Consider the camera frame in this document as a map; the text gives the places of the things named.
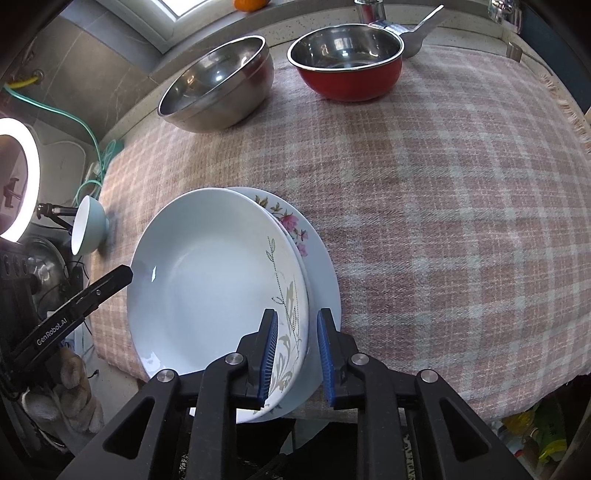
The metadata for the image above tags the red steel bowl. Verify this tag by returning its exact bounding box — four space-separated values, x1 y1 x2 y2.
287 24 405 102

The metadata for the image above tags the large steel bowl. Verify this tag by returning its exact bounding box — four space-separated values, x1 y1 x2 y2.
157 35 275 134

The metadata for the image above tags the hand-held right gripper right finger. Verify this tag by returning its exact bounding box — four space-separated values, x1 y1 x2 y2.
317 307 532 480

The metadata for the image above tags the pink plaid cloth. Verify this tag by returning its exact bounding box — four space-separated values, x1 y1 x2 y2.
90 44 591 423

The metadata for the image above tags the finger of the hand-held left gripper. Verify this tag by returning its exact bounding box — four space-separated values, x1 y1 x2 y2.
65 265 134 324

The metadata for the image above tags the person's left hand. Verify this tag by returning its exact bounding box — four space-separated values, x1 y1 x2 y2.
21 346 105 435

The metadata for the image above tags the white ring light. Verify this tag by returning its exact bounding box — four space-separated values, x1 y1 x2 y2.
0 117 42 243

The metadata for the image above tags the white plate with leaf print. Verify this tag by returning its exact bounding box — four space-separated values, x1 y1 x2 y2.
127 187 310 424

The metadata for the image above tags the yellow green bag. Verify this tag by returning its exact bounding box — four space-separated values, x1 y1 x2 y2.
501 392 583 467

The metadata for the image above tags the green hose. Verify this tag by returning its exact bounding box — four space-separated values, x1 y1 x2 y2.
4 83 123 204

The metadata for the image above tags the steel pot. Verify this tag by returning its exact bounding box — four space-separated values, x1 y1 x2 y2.
25 235 70 319

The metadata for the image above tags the chrome faucet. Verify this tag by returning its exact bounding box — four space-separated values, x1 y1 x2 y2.
355 0 525 60

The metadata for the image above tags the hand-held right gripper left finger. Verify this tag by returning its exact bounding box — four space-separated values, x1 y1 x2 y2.
60 308 280 480

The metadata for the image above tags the yellow pipe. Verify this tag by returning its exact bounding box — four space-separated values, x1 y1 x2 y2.
4 69 44 90

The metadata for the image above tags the small pale green bowl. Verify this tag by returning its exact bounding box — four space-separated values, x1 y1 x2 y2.
70 195 110 256

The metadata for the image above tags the white plate with pink flowers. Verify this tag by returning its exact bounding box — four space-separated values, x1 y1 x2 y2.
228 186 343 418

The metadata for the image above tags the black tripod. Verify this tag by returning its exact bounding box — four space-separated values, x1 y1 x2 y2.
37 202 77 232

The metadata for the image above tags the white framed window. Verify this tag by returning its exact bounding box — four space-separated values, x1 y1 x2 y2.
134 0 232 28

